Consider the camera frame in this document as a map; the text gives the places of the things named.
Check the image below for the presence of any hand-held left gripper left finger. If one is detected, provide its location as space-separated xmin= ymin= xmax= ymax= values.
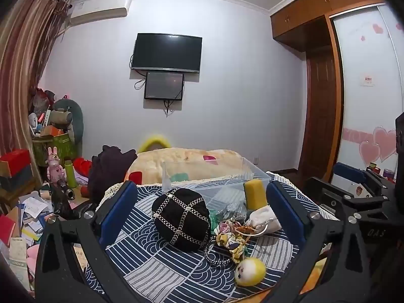
xmin=35 ymin=181 xmax=139 ymax=303

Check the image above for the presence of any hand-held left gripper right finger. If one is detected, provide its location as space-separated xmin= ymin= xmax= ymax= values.
xmin=264 ymin=180 xmax=379 ymax=303

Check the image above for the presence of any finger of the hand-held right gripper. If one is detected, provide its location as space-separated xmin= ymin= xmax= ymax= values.
xmin=331 ymin=162 xmax=396 ymax=197
xmin=304 ymin=177 xmax=389 ymax=220

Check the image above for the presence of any black quilted chain handbag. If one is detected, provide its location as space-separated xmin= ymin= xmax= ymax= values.
xmin=151 ymin=188 xmax=212 ymax=254

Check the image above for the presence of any white lace cloth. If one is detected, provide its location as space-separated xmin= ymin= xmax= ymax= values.
xmin=95 ymin=172 xmax=320 ymax=210

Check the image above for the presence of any yellow sponge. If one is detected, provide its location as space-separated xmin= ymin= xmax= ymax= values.
xmin=244 ymin=179 xmax=268 ymax=211

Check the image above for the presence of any dark cloth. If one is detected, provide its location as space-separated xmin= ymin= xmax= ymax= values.
xmin=88 ymin=145 xmax=138 ymax=203

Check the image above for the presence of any grey sequin cloth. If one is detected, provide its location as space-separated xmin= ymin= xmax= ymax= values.
xmin=217 ymin=201 xmax=247 ymax=225

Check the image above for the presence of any green bottle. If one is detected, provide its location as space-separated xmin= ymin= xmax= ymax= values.
xmin=64 ymin=159 xmax=78 ymax=189

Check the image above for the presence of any floral fabric scrunchie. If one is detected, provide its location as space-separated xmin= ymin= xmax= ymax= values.
xmin=214 ymin=221 xmax=253 ymax=264

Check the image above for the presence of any yellow round plush toy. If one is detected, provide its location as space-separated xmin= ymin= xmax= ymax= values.
xmin=234 ymin=257 xmax=266 ymax=287

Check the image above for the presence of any wooden door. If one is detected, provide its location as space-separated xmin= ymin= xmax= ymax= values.
xmin=298 ymin=50 xmax=344 ymax=182

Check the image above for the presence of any clear plastic storage box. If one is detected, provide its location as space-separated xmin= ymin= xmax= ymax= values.
xmin=161 ymin=159 xmax=272 ymax=223

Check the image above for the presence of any pink rabbit figure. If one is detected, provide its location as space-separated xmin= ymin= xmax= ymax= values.
xmin=47 ymin=147 xmax=67 ymax=184

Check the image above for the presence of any cream printed blanket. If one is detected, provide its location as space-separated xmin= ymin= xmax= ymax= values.
xmin=126 ymin=148 xmax=254 ymax=186

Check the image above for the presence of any green cardboard box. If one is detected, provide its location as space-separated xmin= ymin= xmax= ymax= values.
xmin=32 ymin=133 xmax=79 ymax=168

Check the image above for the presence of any pile of papers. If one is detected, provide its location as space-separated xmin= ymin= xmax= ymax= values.
xmin=0 ymin=192 xmax=56 ymax=292

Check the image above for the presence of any white sliding door with hearts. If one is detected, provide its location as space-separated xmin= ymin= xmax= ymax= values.
xmin=331 ymin=3 xmax=404 ymax=180

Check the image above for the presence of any grey green plush toy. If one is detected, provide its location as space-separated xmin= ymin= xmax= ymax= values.
xmin=50 ymin=98 xmax=84 ymax=147

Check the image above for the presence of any red box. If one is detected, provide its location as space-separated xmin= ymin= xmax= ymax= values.
xmin=0 ymin=149 xmax=33 ymax=178

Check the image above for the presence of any striped brown curtain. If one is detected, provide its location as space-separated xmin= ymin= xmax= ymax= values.
xmin=0 ymin=0 xmax=70 ymax=165

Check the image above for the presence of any wooden wardrobe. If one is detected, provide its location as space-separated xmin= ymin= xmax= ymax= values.
xmin=270 ymin=0 xmax=390 ymax=182

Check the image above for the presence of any white air conditioner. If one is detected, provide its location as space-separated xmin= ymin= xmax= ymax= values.
xmin=69 ymin=0 xmax=131 ymax=26

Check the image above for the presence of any white drawstring pouch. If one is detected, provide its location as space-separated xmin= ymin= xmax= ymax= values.
xmin=245 ymin=205 xmax=282 ymax=236

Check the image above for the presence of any black camera lens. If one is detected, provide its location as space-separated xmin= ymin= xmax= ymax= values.
xmin=57 ymin=179 xmax=75 ymax=200

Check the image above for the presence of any black and white beaded cord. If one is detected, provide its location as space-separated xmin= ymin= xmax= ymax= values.
xmin=204 ymin=243 xmax=235 ymax=266

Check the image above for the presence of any small wall monitor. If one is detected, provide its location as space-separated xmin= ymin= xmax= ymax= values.
xmin=144 ymin=72 xmax=185 ymax=100

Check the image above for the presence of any large wall television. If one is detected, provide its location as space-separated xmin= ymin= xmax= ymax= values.
xmin=131 ymin=33 xmax=203 ymax=73

